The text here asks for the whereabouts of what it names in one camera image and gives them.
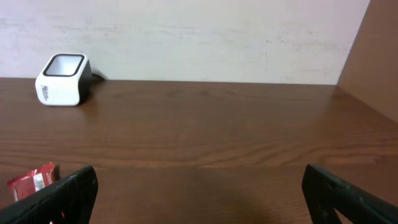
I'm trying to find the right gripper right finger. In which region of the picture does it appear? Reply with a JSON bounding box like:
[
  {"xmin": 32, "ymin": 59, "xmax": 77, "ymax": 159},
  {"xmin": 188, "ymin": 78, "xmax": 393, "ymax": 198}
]
[{"xmin": 302, "ymin": 164, "xmax": 397, "ymax": 224}]

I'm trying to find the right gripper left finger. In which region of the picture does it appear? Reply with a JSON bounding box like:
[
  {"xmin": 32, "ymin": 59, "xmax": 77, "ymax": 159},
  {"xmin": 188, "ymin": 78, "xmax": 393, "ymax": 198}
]
[{"xmin": 1, "ymin": 166, "xmax": 98, "ymax": 224}]

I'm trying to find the red snack bar wrapper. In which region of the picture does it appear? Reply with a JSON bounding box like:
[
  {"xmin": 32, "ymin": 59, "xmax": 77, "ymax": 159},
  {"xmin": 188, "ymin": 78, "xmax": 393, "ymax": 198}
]
[{"xmin": 7, "ymin": 162, "xmax": 56, "ymax": 202}]

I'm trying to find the white barcode scanner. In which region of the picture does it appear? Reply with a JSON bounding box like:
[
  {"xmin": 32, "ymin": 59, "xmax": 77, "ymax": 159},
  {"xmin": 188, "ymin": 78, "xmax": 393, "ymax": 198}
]
[{"xmin": 35, "ymin": 53, "xmax": 93, "ymax": 106}]

